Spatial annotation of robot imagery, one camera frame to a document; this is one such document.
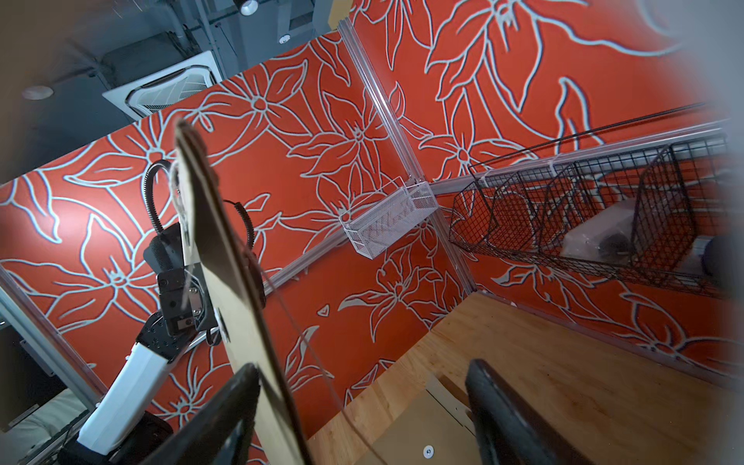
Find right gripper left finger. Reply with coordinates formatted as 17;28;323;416
143;364;261;465

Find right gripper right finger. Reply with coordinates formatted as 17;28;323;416
465;358;590;464

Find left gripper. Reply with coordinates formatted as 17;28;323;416
157;263;218;336

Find kraft file bag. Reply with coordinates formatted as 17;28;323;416
358;374;482;464
172;120;312;464

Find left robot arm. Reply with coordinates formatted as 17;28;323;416
56;160;221;464

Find white mesh basket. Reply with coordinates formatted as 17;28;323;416
342;181;438;260

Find ceiling air vent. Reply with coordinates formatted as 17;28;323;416
102;50;223;120

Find dark blue round object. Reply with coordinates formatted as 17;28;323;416
701;234;735;288

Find black wire basket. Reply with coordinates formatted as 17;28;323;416
449;125;734;298

